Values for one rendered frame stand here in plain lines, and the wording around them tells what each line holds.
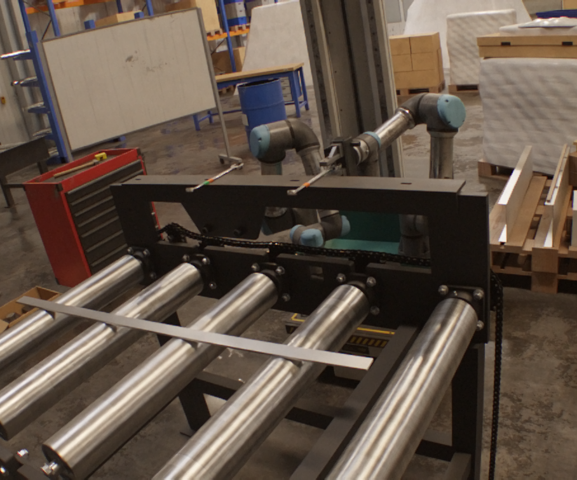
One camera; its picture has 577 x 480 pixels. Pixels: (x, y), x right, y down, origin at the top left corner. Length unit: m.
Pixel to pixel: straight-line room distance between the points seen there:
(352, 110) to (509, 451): 1.51
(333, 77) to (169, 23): 4.21
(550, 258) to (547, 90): 1.81
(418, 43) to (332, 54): 7.32
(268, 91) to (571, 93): 3.91
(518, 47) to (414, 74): 5.17
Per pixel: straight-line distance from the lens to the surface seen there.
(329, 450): 1.15
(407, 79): 9.69
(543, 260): 3.05
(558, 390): 2.48
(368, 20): 2.15
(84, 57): 6.02
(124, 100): 6.12
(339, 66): 2.27
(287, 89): 9.05
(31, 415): 1.45
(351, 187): 1.37
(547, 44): 4.50
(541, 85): 4.50
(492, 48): 4.76
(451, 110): 1.92
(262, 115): 6.95
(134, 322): 1.49
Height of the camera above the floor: 1.60
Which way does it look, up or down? 24 degrees down
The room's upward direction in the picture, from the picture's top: 10 degrees counter-clockwise
